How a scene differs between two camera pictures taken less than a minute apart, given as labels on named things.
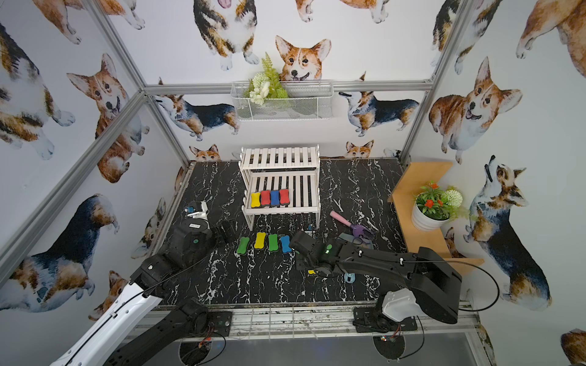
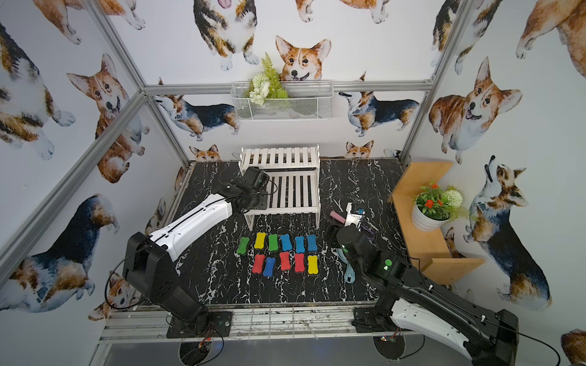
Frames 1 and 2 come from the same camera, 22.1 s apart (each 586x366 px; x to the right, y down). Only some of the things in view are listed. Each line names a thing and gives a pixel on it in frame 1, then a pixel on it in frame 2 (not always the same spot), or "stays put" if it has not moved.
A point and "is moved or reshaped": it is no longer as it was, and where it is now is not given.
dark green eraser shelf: [243, 245] stays put
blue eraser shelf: [275, 198] to [269, 267]
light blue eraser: [285, 242] stays put
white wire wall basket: [307, 100] stays put
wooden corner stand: [413, 177] stays put
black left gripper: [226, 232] to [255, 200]
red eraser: [284, 197] to [284, 261]
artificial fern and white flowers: [265, 85] stays put
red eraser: [265, 197] is moved or reshaped
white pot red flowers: [433, 207] stays put
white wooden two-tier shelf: [280, 180] stays put
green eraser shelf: [273, 242] stays put
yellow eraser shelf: [259, 242] stays put
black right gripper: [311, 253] to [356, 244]
